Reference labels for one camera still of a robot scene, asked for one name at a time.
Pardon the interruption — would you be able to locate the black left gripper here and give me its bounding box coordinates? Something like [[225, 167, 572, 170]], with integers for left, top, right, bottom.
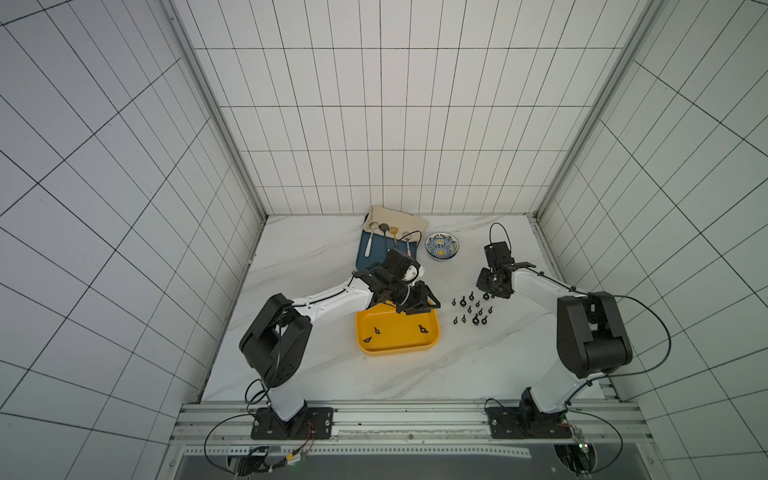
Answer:
[[388, 278, 440, 316]]

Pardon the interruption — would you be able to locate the yellow plastic storage box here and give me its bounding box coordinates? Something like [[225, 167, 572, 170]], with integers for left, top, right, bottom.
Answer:
[[355, 304, 440, 356]]

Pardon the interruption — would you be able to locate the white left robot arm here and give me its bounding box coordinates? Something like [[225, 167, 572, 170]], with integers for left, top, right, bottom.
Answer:
[[239, 273, 441, 428]]

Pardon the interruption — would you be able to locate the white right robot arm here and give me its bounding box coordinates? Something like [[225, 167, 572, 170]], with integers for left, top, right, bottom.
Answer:
[[477, 263, 633, 423]]

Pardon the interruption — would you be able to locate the dark teal tray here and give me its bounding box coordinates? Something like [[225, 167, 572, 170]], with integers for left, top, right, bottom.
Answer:
[[355, 231, 421, 270]]

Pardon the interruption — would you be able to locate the beige cloth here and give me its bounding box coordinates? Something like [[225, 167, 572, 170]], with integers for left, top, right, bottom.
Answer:
[[362, 206, 429, 239]]

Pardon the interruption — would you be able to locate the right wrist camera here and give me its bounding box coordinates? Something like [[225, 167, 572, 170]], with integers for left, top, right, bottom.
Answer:
[[484, 241, 515, 271]]

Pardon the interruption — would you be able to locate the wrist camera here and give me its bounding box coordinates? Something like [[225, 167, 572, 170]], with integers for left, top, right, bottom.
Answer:
[[382, 248, 425, 284], [484, 241, 515, 271]]

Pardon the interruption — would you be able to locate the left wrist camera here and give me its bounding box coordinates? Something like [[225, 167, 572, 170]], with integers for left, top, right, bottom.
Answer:
[[382, 248, 425, 284]]

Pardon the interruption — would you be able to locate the pink handled spoon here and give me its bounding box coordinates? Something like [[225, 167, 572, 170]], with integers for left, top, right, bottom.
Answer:
[[401, 231, 414, 256]]

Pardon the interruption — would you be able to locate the white handled spoon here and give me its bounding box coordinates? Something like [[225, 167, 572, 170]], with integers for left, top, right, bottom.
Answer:
[[364, 222, 379, 258]]

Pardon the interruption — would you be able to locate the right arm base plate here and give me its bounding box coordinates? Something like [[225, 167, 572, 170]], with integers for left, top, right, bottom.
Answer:
[[483, 387, 572, 440]]

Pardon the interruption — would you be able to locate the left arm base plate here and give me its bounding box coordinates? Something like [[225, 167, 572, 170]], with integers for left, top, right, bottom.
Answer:
[[250, 405, 335, 440]]

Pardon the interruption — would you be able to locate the aluminium rail frame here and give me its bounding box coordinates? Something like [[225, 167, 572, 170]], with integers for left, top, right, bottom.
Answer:
[[159, 399, 667, 479]]

